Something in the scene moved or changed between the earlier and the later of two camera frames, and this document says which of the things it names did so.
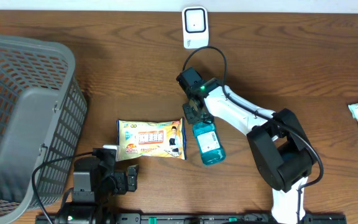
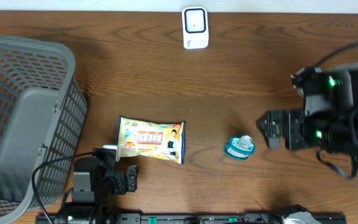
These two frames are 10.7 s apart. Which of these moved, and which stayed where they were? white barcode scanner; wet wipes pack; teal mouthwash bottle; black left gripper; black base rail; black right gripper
Moved: teal mouthwash bottle; black right gripper
Stayed: white barcode scanner; black base rail; black left gripper; wet wipes pack
